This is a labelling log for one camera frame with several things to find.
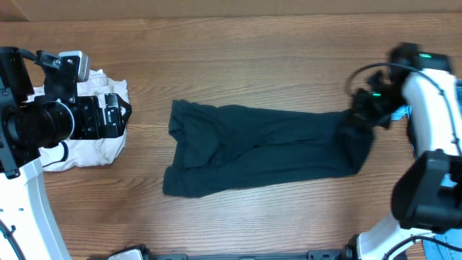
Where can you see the blue denim jeans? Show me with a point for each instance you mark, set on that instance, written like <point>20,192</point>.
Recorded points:
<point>432,250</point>

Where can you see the black Nike t-shirt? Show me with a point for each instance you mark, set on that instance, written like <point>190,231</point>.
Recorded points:
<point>236,147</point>

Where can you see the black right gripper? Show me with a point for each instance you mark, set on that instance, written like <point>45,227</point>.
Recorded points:
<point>357,115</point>

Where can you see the folded white beige pants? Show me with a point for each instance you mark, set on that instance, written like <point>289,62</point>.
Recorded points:
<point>86,153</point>

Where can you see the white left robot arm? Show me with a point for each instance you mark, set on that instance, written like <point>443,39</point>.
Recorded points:
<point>41,107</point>

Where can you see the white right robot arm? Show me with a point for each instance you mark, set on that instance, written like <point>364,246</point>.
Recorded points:
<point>426,200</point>

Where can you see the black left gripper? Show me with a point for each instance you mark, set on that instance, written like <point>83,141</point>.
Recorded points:
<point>94,128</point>

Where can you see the light blue crumpled cloth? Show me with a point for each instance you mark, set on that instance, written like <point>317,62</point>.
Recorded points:
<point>403,111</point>

